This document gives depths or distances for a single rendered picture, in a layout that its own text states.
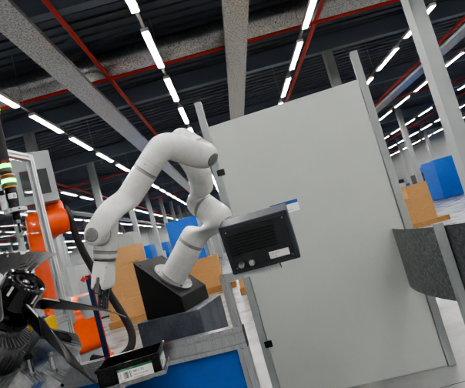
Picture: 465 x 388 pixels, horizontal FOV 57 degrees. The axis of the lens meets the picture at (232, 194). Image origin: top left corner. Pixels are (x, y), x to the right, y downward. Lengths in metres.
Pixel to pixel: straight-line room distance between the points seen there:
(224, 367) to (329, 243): 1.56
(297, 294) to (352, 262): 0.43
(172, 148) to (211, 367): 0.83
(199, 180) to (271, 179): 1.40
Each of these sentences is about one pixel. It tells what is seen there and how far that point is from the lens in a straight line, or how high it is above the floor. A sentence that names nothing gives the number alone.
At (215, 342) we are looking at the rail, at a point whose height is 0.82.
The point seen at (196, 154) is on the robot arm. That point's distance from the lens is 1.56.
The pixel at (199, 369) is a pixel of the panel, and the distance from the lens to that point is 1.77.
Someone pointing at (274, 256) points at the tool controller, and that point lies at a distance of 1.60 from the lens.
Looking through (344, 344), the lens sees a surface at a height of 0.28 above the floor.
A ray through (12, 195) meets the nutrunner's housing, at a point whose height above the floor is 1.50.
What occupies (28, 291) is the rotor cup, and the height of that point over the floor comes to 1.19.
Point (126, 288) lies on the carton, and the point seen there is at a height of 0.73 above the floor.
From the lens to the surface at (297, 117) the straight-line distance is 3.13.
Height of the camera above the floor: 1.19
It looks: 5 degrees up
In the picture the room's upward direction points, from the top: 16 degrees counter-clockwise
